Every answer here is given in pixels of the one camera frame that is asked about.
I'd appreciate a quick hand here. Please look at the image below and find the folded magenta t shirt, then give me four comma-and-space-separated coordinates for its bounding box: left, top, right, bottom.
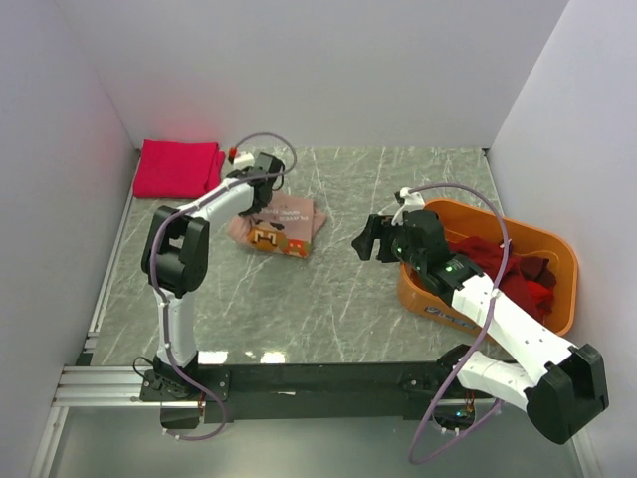
132, 139, 225, 199

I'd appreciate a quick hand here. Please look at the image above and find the orange plastic bin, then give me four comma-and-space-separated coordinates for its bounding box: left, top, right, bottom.
397, 198, 578, 337

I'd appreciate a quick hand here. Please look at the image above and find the dark red t shirt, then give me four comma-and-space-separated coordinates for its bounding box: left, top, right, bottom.
450, 236, 556, 324

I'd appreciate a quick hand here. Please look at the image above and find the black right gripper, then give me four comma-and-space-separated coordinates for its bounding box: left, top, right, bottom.
351, 214, 426, 271

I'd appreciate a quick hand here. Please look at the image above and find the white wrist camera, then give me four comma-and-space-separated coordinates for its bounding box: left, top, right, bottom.
391, 187, 425, 226
228, 149, 255, 170

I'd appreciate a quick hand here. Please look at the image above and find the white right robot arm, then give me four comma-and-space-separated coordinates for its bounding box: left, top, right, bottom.
351, 209, 608, 444

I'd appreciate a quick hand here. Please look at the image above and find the pink t shirt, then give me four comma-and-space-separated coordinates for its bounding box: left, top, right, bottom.
228, 192, 326, 259

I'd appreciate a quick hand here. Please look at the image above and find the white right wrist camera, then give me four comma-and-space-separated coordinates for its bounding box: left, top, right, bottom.
391, 187, 425, 226

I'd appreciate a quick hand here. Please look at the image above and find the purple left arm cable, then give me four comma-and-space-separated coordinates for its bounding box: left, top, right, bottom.
148, 131, 299, 442

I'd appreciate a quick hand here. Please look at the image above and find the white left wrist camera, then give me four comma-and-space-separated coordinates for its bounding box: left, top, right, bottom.
228, 149, 255, 170

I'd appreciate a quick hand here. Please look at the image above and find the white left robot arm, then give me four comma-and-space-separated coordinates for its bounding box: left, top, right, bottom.
141, 153, 286, 400

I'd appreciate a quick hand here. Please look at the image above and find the black base beam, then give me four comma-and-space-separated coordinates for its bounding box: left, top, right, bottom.
138, 361, 494, 424

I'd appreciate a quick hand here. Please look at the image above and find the bright red t shirt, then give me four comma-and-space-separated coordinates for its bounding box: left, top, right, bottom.
526, 281, 554, 315

